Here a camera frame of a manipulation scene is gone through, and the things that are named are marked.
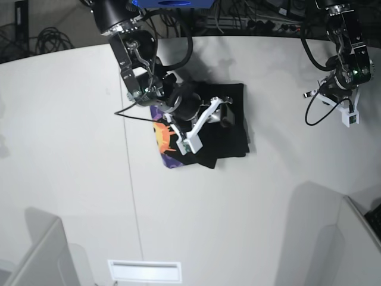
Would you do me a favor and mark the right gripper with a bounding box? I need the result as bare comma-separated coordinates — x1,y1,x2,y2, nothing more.
162,83,235,127

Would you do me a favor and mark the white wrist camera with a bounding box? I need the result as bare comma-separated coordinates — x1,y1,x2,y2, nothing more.
163,97,224,156
317,88,360,128

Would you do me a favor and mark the white right partition panel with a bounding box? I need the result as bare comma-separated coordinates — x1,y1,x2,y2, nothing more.
333,197,380,285

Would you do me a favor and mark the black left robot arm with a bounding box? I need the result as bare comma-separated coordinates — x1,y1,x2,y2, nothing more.
300,1,374,102

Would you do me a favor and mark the white table slot plate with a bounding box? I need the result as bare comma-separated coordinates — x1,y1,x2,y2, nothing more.
108,260,182,284

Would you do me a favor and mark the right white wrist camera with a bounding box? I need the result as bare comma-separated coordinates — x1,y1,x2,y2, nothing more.
163,97,224,156

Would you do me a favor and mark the blue box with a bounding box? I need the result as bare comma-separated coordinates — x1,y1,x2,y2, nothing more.
132,0,214,9

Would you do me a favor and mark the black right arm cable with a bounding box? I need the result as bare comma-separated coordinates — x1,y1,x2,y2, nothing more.
114,8,194,123

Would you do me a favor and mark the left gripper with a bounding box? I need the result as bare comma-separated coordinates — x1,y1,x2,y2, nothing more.
303,74,357,103

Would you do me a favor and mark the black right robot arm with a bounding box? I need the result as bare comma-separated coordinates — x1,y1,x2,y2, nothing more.
88,1,241,128

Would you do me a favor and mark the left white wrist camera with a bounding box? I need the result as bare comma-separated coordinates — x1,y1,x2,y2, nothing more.
317,88,360,128

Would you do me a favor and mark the white partition panel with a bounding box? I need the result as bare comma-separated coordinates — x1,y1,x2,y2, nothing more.
333,197,380,285
4,217,80,285

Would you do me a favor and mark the white power strip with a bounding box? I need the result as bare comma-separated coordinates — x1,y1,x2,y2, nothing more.
202,16,301,33

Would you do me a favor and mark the black keyboard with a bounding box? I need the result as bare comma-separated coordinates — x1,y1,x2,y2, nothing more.
365,205,381,237

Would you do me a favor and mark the white left partition panel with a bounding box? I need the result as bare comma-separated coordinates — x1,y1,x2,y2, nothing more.
4,217,80,285

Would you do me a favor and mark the coiled black cable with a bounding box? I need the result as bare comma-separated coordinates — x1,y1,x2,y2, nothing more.
35,26,75,56

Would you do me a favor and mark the black T-shirt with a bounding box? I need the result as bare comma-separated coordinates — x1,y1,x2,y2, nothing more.
149,82,249,169

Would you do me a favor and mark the black tower case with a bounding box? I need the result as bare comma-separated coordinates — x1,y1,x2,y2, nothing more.
14,0,29,48

